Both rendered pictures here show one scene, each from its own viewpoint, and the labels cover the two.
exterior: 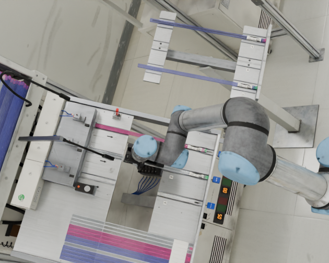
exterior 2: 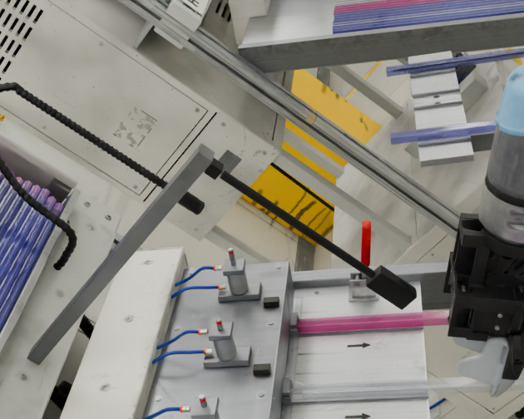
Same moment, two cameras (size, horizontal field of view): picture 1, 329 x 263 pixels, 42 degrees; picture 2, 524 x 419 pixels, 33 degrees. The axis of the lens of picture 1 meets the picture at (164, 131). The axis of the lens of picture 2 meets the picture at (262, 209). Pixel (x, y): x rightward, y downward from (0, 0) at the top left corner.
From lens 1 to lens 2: 118 cm
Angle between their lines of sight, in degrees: 42
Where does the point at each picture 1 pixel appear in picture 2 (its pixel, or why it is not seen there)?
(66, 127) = (198, 324)
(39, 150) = (111, 391)
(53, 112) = (147, 291)
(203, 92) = not seen: outside the picture
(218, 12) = not seen: outside the picture
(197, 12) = (477, 186)
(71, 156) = (236, 394)
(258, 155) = not seen: outside the picture
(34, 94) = (82, 244)
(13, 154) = (7, 401)
